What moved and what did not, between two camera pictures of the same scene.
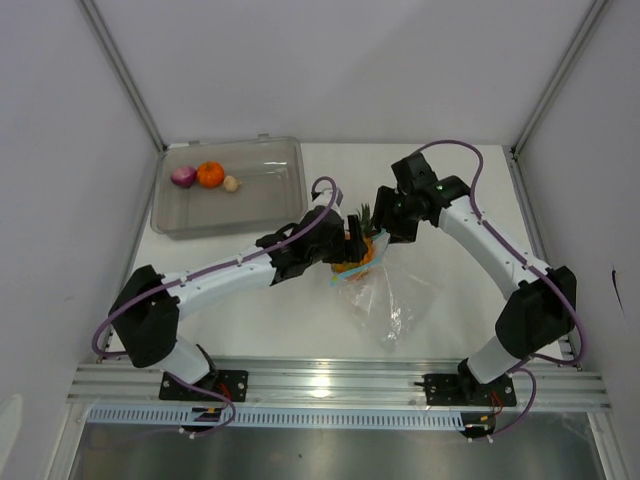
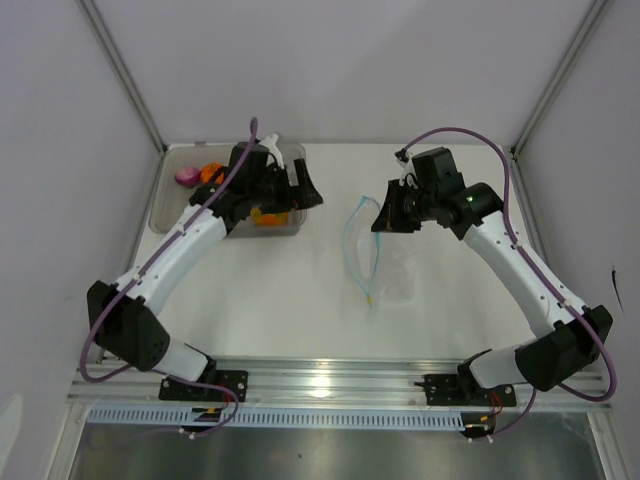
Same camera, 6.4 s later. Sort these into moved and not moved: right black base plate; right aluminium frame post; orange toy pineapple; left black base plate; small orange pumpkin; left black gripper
Moved: left black gripper; orange toy pineapple
Not moved: left black base plate; right black base plate; right aluminium frame post; small orange pumpkin
